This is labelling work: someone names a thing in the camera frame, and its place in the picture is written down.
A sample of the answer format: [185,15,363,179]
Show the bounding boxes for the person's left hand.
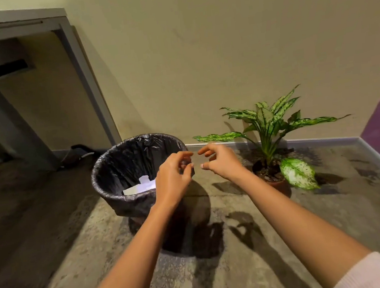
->
[149,150,201,210]

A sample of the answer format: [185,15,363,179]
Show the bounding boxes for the person's right hand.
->
[197,139,251,186]

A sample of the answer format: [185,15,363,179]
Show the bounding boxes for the person's left forearm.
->
[86,199,192,288]

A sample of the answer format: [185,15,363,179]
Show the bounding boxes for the person's right forearm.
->
[230,156,378,288]

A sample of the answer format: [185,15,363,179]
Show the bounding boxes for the white crumpled paper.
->
[137,174,158,192]

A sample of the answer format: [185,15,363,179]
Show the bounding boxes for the white flat paper piece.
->
[122,186,142,197]

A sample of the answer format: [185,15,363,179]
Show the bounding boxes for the black plastic bin liner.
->
[86,128,201,222]

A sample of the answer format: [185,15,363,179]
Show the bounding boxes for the round brown waste bin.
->
[123,183,205,258]

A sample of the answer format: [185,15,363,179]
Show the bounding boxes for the terracotta plant pot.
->
[250,156,293,202]

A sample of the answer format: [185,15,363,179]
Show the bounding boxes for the green variegated leafy plant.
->
[188,79,360,204]

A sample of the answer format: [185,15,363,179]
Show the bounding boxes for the grey metal desk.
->
[0,0,126,178]

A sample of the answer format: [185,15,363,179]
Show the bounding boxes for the pink right sleeve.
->
[326,251,380,288]

